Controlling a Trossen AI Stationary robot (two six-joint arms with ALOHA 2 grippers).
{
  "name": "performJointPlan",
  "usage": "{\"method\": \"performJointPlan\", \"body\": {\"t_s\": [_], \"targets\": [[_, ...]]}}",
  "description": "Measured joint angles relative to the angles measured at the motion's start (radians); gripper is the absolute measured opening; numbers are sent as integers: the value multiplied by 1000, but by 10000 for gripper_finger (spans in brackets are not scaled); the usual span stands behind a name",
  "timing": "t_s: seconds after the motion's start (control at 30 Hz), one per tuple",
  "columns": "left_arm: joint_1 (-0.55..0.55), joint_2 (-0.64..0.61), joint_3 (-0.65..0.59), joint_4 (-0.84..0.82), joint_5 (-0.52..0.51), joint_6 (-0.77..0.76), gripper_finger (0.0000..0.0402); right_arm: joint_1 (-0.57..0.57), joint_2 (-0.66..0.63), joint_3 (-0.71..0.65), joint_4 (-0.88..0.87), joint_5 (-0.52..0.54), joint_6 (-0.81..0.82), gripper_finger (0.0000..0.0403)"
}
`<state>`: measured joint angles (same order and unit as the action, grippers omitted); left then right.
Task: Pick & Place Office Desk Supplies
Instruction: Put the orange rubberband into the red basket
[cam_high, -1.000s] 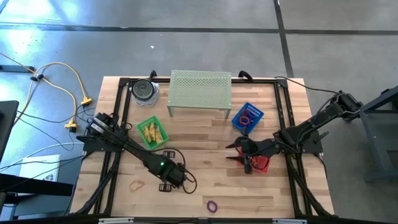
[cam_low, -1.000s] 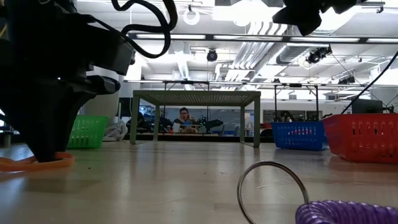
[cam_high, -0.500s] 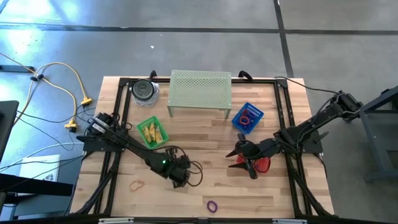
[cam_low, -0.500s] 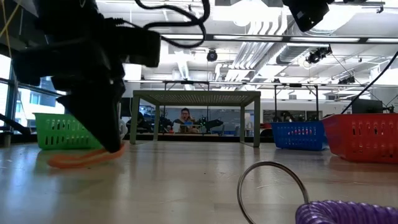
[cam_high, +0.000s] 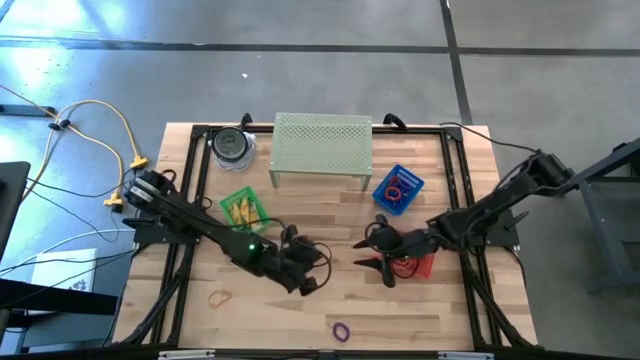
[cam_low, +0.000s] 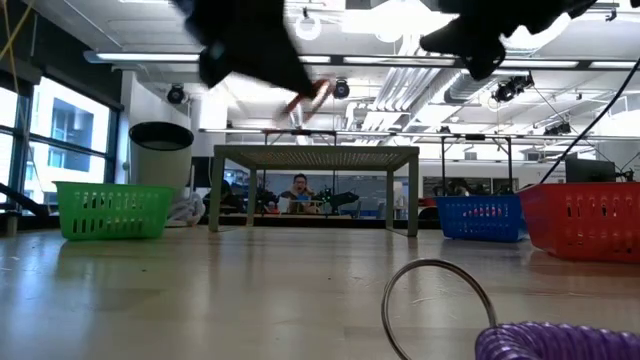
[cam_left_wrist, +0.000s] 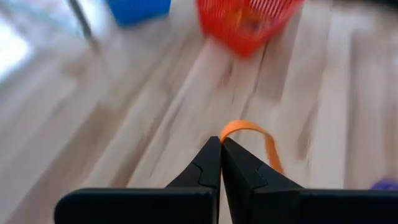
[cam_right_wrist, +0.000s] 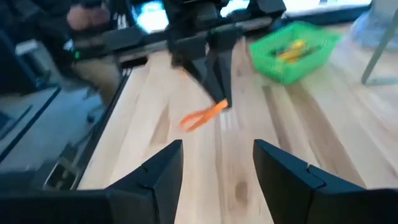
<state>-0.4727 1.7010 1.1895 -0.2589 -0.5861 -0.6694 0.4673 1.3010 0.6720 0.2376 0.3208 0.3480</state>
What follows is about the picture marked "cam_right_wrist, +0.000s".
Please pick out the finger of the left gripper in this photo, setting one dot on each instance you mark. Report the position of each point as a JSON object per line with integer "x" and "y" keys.
{"x": 202, "y": 74}
{"x": 224, "y": 74}

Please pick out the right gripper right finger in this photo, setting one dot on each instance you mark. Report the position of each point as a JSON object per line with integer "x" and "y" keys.
{"x": 304, "y": 202}

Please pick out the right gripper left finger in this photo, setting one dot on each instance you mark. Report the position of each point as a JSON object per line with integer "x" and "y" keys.
{"x": 130, "y": 205}

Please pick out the orange rubber band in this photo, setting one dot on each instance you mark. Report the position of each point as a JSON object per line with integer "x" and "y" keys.
{"x": 214, "y": 111}

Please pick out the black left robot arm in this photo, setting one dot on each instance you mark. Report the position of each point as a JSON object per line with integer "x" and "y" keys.
{"x": 199, "y": 15}

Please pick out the green plastic basket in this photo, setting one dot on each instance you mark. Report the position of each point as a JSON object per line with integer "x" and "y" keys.
{"x": 273, "y": 68}

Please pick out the person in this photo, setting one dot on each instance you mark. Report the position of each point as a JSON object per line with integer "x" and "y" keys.
{"x": 96, "y": 74}

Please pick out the clear crumpled plastic wrap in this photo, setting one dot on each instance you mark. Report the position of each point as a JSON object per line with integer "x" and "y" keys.
{"x": 363, "y": 31}

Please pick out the green perforated metal shelf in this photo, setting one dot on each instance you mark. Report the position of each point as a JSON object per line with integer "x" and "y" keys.
{"x": 378, "y": 53}

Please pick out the silver aluminium bracket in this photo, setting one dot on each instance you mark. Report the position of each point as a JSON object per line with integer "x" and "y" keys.
{"x": 60, "y": 175}

